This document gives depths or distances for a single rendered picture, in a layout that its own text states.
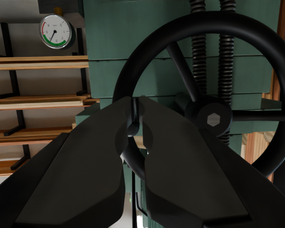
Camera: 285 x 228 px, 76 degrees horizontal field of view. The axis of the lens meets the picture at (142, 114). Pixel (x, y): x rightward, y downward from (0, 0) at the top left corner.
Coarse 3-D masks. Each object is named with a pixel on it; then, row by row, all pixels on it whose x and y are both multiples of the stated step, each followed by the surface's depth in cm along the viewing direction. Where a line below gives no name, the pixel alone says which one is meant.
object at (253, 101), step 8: (160, 96) 45; (168, 96) 45; (216, 96) 45; (232, 96) 45; (240, 96) 45; (248, 96) 45; (256, 96) 45; (104, 104) 45; (168, 104) 45; (232, 104) 45; (240, 104) 45; (248, 104) 45; (256, 104) 46; (136, 112) 45
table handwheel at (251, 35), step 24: (168, 24) 24; (192, 24) 24; (216, 24) 24; (240, 24) 24; (264, 24) 24; (144, 48) 24; (168, 48) 25; (264, 48) 25; (120, 72) 26; (120, 96) 26; (192, 96) 27; (192, 120) 26; (216, 120) 25; (240, 120) 27; (264, 120) 28; (144, 168) 28; (264, 168) 29
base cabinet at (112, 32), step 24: (96, 0) 40; (120, 0) 40; (144, 0) 40; (168, 0) 40; (216, 0) 40; (240, 0) 40; (264, 0) 41; (96, 24) 41; (120, 24) 41; (144, 24) 41; (96, 48) 42; (120, 48) 42; (216, 48) 42; (240, 48) 43
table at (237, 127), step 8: (96, 104) 61; (264, 104) 52; (272, 104) 51; (280, 104) 51; (88, 112) 49; (184, 112) 45; (80, 120) 46; (232, 128) 37; (240, 128) 37; (248, 128) 37; (256, 128) 47; (264, 128) 47; (272, 128) 47
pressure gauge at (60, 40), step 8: (56, 8) 36; (48, 16) 35; (56, 16) 35; (40, 24) 35; (48, 24) 35; (56, 24) 35; (64, 24) 35; (40, 32) 35; (48, 32) 35; (64, 32) 35; (72, 32) 36; (48, 40) 36; (56, 40) 36; (64, 40) 36; (72, 40) 37; (56, 48) 36; (64, 48) 37
